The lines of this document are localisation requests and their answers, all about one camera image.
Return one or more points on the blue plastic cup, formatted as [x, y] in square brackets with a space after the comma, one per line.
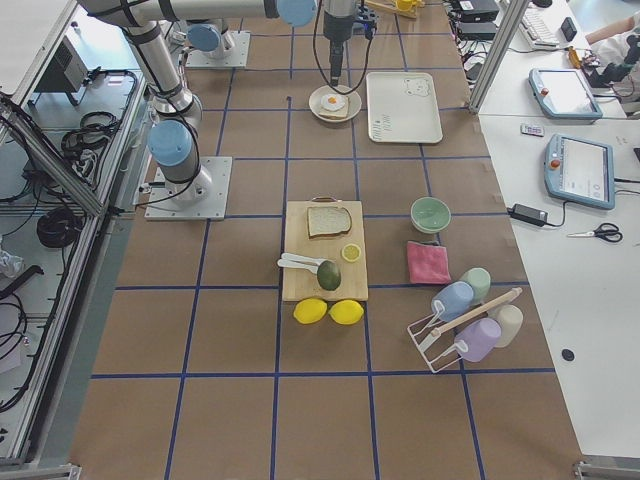
[452, 301]

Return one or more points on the white bread slice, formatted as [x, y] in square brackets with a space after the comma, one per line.
[328, 221]

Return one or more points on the right yellow lemon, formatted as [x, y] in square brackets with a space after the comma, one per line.
[346, 312]

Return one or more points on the cream bear tray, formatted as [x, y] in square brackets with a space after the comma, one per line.
[402, 108]

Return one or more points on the left yellow lemon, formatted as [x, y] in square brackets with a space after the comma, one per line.
[310, 310]

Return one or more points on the white plastic fork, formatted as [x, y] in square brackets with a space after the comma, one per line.
[302, 259]

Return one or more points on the teach pendant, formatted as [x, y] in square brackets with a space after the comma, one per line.
[580, 171]
[564, 94]

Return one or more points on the cream plastic cup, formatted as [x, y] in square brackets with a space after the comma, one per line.
[510, 319]

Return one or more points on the upper teach pendant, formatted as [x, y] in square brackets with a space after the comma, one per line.
[564, 94]

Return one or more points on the aluminium frame post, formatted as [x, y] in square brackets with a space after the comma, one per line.
[506, 31]

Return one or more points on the purple plastic cup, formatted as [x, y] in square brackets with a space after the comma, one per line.
[478, 339]

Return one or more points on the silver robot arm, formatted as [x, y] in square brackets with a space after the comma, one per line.
[173, 142]
[211, 37]

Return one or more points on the round beige plate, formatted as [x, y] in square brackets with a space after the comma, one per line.
[355, 103]

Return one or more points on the green ceramic bowl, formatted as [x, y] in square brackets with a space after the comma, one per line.
[430, 215]

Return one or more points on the white plastic spoon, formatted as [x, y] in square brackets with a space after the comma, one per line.
[285, 263]

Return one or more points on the black handled scissors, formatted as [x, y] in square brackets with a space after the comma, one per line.
[606, 231]

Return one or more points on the green avocado toy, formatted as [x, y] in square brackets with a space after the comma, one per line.
[329, 275]

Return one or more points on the small white pink box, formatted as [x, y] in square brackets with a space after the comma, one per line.
[532, 130]

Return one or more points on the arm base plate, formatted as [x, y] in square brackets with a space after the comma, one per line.
[206, 197]
[237, 59]

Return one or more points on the white keyboard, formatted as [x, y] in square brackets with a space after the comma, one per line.
[535, 31]

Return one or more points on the bottom bread slice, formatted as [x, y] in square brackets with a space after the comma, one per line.
[341, 114]

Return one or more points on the wooden cutting board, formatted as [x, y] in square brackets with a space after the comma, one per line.
[299, 284]

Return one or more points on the green plastic cup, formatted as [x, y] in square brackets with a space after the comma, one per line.
[480, 281]

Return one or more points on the fried egg toy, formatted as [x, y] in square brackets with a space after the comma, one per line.
[332, 102]

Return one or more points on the white wire cup rack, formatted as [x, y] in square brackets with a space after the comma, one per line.
[434, 340]

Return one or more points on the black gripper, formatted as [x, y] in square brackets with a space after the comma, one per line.
[335, 50]

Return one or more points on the pink folded cloth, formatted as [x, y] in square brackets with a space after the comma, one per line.
[427, 264]

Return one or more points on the lemon slice toy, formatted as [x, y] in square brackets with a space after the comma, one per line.
[351, 252]

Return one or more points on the yellow lemon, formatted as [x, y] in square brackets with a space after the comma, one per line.
[346, 312]
[310, 310]

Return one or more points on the lower teach pendant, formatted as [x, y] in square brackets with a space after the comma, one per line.
[580, 171]

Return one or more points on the black power adapter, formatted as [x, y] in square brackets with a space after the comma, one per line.
[528, 214]

